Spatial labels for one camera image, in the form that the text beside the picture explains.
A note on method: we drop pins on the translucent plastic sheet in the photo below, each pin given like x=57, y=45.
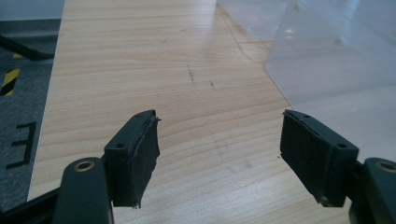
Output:
x=336, y=62

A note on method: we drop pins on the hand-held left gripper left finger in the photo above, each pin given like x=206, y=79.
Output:
x=130, y=161

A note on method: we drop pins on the yellow black hazard tape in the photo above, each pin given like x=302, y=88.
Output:
x=10, y=81

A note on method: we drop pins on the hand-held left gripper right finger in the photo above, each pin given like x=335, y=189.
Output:
x=314, y=155

